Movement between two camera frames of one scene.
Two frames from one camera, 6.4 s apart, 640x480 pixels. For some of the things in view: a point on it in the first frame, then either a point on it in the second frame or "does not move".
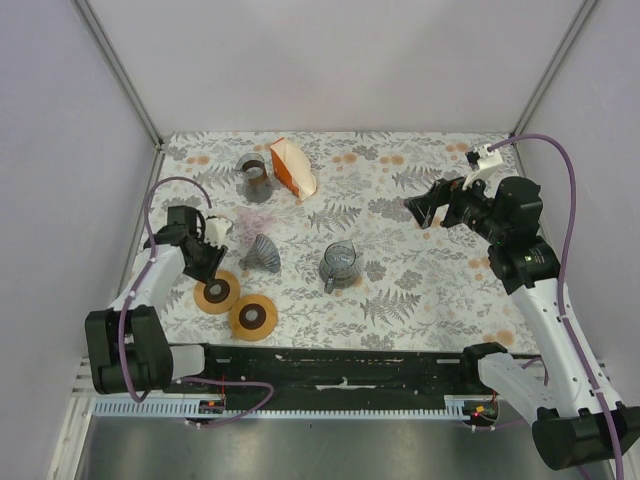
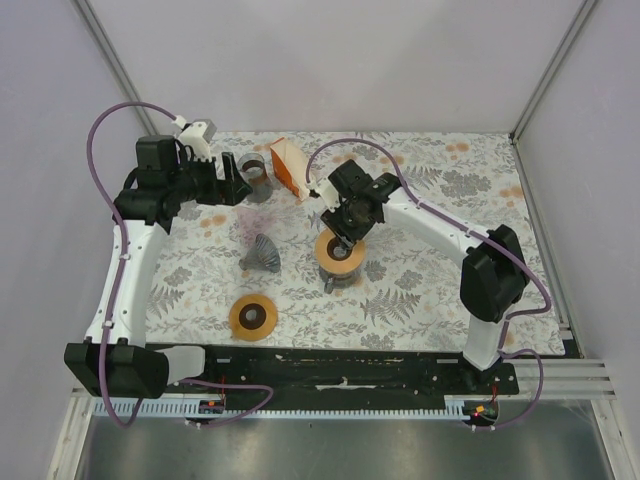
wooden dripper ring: x=219 y=295 to x=334 y=266
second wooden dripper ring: x=253 y=318 does not move
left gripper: x=208 y=273 to x=230 y=192
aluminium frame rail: x=125 y=82 does not move
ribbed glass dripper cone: x=262 y=253 does not move
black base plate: x=334 y=371 does not move
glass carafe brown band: x=252 y=181 does not move
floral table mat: x=320 y=250 does not move
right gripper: x=443 y=192 to x=347 y=236
